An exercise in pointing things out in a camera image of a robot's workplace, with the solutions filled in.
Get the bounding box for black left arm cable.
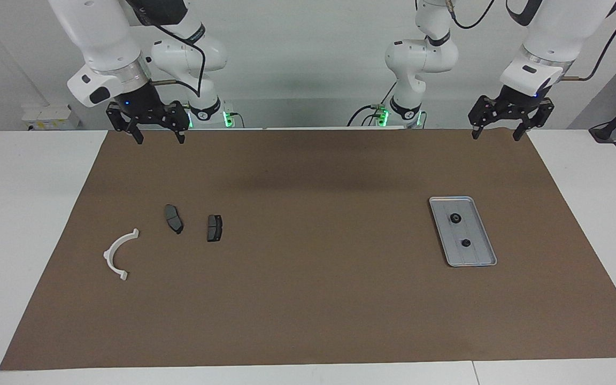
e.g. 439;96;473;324
447;0;616;83

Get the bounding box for brown table mat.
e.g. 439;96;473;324
0;128;616;371

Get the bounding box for silver metal tray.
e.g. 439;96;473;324
429;196;498;267

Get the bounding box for black left base cables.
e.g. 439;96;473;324
347;80;397;127

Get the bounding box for white socket box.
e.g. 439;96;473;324
21;104;81;131

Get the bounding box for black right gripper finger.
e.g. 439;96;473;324
106;103;144;145
166;101;190;144

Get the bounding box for curved dark brake pad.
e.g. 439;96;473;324
164;204;184;235

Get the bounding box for rectangular dark brake pad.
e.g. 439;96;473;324
207;214;224;243

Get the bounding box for white semicircular plastic bracket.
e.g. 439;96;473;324
103;228;140;281

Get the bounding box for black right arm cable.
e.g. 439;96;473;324
126;0;207;99

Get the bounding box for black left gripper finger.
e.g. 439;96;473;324
468;95;500;141
512;98;555;142

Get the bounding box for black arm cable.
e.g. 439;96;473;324
126;0;207;99
447;0;616;83

